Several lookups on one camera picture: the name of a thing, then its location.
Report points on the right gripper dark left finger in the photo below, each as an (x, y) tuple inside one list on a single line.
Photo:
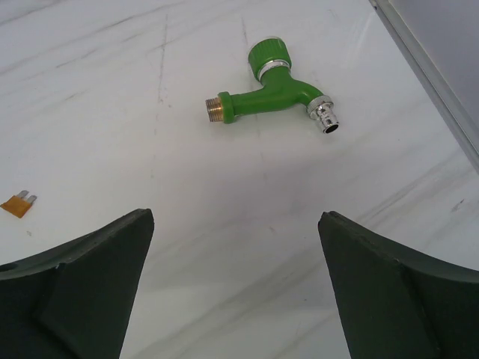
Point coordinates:
[(75, 300)]

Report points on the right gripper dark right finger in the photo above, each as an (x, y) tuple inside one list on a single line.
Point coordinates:
[(394, 301)]

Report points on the orange blade fuse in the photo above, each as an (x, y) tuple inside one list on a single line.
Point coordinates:
[(19, 204)]

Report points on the aluminium frame rail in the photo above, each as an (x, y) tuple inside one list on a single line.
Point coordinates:
[(439, 40)]

